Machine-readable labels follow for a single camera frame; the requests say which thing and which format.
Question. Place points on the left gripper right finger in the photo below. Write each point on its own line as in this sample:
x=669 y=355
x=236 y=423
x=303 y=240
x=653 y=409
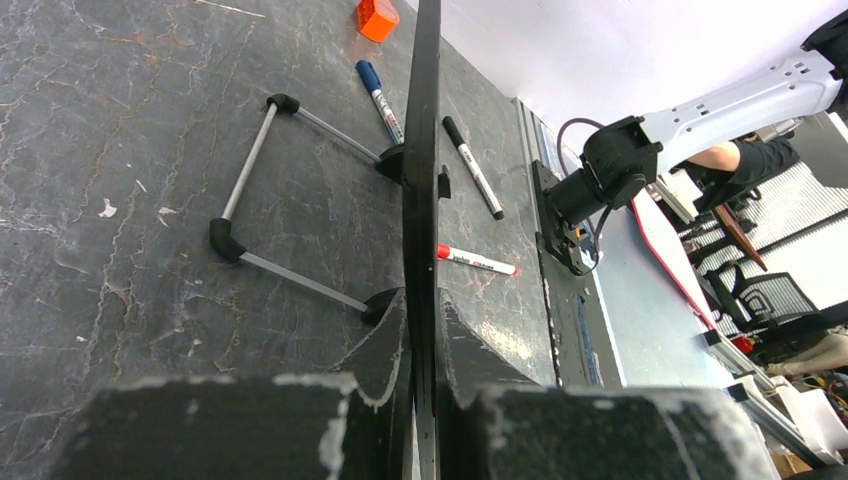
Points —
x=496 y=423

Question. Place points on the person in black shirt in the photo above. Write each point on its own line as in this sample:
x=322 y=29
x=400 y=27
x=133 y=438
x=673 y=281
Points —
x=734 y=167

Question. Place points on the white whiteboard black frame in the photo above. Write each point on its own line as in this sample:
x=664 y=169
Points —
x=420 y=225

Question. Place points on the red cap marker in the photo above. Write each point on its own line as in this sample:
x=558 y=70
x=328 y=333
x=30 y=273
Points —
x=446 y=252

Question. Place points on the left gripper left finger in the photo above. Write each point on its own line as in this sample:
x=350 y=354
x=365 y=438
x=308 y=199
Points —
x=351 y=422

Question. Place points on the black cap marker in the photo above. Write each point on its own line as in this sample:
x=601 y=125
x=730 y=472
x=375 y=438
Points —
x=473 y=167

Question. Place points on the blue cap marker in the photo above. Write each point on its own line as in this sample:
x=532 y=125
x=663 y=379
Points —
x=373 y=85

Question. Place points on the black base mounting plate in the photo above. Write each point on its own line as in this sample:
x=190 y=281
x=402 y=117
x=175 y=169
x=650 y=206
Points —
x=583 y=350

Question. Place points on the metal whiteboard stand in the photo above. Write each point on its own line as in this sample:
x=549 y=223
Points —
x=303 y=186

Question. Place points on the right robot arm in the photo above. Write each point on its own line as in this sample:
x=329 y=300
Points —
x=620 y=159

